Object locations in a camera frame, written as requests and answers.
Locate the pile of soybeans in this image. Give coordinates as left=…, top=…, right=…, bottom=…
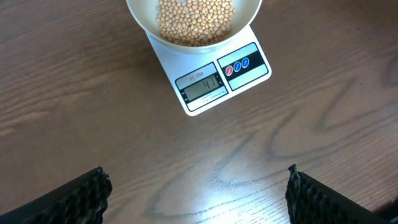
left=156, top=0, right=236, bottom=47

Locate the white digital kitchen scale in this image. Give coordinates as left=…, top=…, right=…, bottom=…
left=148, top=26, right=272, bottom=116

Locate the cream ceramic bowl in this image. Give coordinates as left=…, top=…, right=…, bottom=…
left=126, top=0, right=262, bottom=55

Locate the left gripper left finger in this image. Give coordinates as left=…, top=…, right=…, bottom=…
left=1, top=167, right=113, bottom=224

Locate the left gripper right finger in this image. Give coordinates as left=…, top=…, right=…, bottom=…
left=285, top=164, right=389, bottom=224

